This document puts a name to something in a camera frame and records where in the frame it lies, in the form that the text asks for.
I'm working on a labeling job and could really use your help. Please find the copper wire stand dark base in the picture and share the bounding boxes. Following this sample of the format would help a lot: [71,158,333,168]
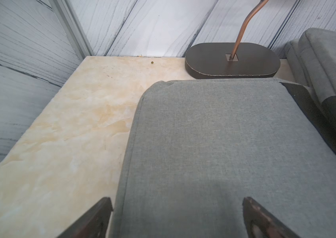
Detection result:
[184,1,281,79]

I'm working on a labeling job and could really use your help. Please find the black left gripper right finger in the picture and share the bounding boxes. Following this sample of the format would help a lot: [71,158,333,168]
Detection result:
[242,197,299,238]

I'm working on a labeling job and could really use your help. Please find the grey zippered laptop bag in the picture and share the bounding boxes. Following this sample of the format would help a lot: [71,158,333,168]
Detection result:
[109,79,336,238]

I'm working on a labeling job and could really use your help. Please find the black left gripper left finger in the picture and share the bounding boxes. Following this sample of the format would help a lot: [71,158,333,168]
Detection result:
[58,197,113,238]

